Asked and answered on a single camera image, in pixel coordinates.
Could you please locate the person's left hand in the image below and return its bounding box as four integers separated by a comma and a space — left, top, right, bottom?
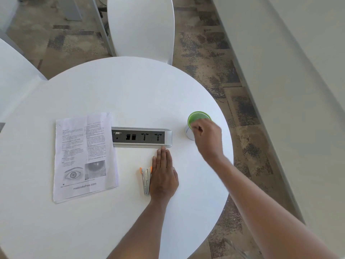
149, 148, 179, 202

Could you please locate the person's right hand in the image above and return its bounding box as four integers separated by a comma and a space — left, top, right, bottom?
189, 119, 230, 167

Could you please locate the person's left forearm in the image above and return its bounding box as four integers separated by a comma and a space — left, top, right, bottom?
106, 197, 171, 259

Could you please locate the person's right forearm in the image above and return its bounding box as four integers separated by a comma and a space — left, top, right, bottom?
209, 156, 341, 259

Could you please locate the green mesh cup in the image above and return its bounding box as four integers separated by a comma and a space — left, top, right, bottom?
185, 111, 213, 141

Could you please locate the silver orange stapler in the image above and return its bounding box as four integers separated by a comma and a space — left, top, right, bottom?
139, 166, 153, 196

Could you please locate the silver power socket box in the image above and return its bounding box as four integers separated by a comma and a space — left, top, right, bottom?
111, 127, 173, 149

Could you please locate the stack of printed paper sheets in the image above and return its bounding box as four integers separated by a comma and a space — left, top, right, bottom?
52, 112, 119, 204

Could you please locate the white chair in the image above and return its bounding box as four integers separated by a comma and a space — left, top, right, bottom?
107, 0, 175, 66
0, 38, 49, 117

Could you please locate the grey desk leg panel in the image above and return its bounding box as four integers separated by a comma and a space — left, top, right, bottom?
58, 0, 83, 21

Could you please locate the white desk frame leg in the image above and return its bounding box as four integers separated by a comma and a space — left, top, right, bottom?
91, 0, 117, 57

